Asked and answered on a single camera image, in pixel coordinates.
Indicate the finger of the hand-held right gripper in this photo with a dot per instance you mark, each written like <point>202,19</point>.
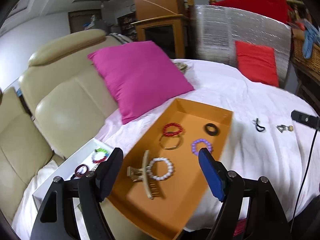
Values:
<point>305,118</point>

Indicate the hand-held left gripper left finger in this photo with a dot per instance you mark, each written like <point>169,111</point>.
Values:
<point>110,177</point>

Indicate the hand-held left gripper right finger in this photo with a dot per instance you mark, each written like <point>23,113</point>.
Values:
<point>212,175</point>

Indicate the beige hair claw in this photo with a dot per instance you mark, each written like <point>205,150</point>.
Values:
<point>145,177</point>

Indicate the black scrunchie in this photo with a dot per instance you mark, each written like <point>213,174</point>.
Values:
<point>207,131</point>

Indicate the orange box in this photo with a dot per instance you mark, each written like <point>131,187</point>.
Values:
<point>175,200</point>

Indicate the gold bangle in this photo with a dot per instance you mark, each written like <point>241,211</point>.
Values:
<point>170,149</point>

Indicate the white box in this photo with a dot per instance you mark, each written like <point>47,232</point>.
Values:
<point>85,152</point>

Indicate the white towel blanket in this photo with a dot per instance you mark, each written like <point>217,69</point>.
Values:
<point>250,100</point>

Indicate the wicker basket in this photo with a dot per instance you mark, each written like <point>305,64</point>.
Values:
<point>307,60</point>

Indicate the small red pillow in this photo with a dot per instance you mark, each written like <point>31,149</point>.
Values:
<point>257,62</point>

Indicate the blue cloth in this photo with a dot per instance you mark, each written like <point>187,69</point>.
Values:
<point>309,42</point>

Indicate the beige leather sofa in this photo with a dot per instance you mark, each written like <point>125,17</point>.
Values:
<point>62,100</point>

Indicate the pink pillow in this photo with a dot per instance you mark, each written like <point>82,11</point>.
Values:
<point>140,80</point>

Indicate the silver foil mat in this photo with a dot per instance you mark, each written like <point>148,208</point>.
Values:
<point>215,35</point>

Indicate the large red cushion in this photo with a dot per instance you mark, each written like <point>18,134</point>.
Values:
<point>257,5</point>

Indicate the striped cloth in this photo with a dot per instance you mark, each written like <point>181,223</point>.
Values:
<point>121,38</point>

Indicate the dark display shelf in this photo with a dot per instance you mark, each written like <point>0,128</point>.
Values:
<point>126,27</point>

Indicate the wooden cabinet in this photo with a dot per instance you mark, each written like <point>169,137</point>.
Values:
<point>155,2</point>

